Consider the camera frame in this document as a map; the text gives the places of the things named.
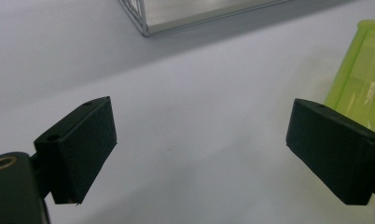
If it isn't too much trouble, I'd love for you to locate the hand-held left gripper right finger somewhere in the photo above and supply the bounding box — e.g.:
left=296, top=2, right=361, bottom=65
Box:
left=285, top=98, right=375, bottom=206

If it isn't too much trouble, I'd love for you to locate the rectangular green plastic container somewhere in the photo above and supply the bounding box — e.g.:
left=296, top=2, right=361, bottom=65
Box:
left=324, top=19, right=375, bottom=138

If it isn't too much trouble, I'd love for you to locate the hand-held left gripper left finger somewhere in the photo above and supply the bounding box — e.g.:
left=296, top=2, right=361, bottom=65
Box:
left=34, top=96, right=118, bottom=205

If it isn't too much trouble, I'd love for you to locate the white wire shelf rack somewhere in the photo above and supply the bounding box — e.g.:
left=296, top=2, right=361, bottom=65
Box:
left=117, top=0, right=297, bottom=38

